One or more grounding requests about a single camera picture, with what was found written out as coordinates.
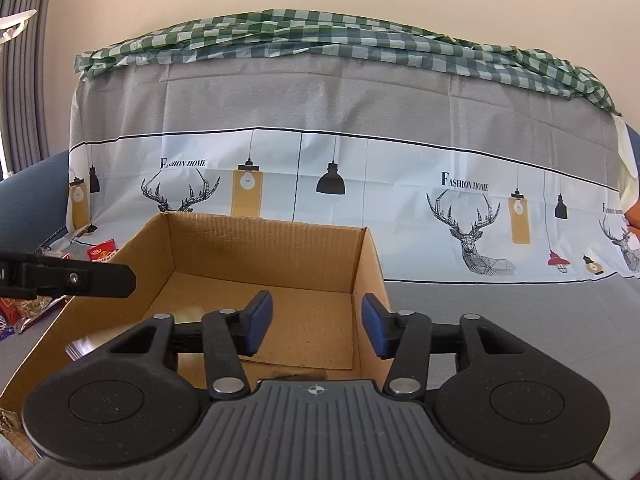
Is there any red long snack packet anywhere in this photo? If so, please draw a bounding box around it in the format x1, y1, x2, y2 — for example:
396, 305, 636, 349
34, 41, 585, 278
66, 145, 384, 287
86, 238, 118, 262

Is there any green red snack bag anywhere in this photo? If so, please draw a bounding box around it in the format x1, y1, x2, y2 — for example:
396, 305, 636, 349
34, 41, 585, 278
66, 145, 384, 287
0, 296, 67, 339

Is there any cardboard box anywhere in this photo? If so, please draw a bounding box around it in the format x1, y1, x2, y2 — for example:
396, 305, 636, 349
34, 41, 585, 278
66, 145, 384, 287
1, 212, 390, 412

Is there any deer print sofa cover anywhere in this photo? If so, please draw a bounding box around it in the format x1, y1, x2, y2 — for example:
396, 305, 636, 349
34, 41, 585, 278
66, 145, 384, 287
70, 54, 639, 283

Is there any orange cushion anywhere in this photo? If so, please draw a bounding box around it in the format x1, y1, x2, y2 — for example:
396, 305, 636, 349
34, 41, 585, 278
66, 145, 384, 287
624, 202, 640, 240

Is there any grey curtain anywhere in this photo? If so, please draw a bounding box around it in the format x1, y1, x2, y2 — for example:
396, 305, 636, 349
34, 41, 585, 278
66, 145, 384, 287
1, 0, 49, 174

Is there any green checkered cloth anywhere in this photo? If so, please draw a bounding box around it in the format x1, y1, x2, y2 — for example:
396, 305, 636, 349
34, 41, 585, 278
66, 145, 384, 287
74, 9, 616, 113

